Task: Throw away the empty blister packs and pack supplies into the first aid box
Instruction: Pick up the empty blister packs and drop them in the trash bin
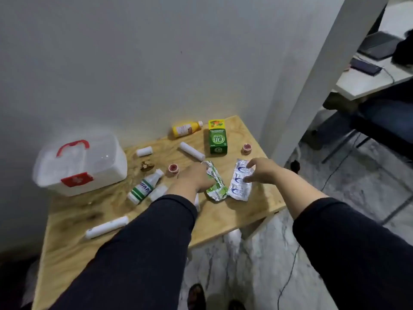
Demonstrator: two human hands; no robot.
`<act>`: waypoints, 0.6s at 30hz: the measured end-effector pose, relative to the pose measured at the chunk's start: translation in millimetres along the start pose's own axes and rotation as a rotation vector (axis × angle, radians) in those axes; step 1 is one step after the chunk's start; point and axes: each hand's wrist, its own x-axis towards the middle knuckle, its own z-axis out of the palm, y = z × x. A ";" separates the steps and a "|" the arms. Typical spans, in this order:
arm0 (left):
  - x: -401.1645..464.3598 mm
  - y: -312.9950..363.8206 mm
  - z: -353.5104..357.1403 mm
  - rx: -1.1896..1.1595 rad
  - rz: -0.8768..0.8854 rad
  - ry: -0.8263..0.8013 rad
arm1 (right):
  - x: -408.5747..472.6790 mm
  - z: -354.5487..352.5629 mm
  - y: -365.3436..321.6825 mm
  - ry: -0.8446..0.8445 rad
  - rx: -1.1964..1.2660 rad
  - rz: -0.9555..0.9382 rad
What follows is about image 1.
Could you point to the black plug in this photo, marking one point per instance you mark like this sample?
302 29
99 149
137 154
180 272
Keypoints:
294 166

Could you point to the white bottle green stripes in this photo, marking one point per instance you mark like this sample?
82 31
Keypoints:
144 187

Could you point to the person's left sandal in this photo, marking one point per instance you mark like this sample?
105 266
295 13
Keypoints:
196 297

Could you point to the person's left forearm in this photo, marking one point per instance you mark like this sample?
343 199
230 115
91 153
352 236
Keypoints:
138 255

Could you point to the person's right forearm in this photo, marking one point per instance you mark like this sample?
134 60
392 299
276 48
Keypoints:
348 248

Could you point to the person's left fingers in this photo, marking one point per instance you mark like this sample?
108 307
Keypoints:
206 177

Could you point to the long white bandage roll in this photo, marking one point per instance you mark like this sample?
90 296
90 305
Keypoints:
192 151
106 227

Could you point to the green foil blister pack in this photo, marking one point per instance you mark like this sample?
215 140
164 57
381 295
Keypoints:
216 187

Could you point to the white desk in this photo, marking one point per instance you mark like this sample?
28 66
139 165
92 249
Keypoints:
371 80

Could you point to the person's sandal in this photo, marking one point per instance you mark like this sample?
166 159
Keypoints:
236 305
196 297

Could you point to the person's right thumb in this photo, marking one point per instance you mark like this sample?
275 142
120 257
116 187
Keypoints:
250 178

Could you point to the plain white bottle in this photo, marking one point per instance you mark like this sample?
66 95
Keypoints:
157 192

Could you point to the dark laptop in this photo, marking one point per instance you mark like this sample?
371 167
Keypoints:
380 45

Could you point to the silver blue blister pack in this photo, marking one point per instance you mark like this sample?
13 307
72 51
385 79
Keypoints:
239 187

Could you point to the black phone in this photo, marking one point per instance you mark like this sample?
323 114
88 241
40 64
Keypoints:
365 66

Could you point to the yellow medicine bottle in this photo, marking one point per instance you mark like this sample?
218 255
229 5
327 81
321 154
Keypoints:
184 129

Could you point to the short white bandage roll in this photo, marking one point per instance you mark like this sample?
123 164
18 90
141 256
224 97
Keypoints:
144 151

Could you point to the dark chair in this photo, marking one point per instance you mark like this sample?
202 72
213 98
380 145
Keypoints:
377 122

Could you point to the person's left hand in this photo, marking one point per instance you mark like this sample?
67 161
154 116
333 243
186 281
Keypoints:
193 179

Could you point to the green medicine carton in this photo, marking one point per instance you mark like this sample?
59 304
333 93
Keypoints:
217 138

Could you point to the small brown lump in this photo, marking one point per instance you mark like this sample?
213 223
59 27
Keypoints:
147 165

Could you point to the person's right sandal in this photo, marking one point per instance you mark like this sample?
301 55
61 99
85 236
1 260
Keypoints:
236 305

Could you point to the black bag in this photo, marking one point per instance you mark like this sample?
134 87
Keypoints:
404 48

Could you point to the small red balm jar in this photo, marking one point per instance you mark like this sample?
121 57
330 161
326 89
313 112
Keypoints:
173 169
247 148

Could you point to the person's right hand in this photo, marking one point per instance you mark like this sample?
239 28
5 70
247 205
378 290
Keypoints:
266 171

